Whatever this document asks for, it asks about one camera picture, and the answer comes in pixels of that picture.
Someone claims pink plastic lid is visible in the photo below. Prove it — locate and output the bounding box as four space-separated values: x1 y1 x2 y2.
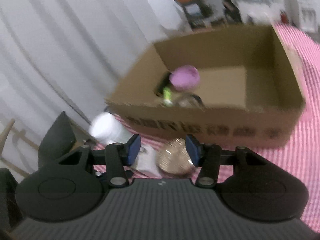
169 65 201 92

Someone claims pink checkered tablecloth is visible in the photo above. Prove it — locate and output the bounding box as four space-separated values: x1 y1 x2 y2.
106 24 319 231

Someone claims gold lidded glass jar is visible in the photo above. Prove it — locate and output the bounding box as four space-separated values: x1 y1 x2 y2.
156 138 195 176

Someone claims black tape roll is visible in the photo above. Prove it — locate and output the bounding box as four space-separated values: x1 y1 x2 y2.
173 93 205 108

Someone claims brown cardboard box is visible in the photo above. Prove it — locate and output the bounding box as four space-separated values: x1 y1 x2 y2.
107 25 306 148

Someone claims green glue stick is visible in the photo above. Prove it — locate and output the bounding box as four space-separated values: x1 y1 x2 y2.
163 87 173 107

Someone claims white curtain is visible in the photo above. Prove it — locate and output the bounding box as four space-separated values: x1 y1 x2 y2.
0 0 183 176

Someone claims white capped plastic bottle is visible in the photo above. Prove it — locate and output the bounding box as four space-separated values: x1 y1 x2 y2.
89 112 133 145

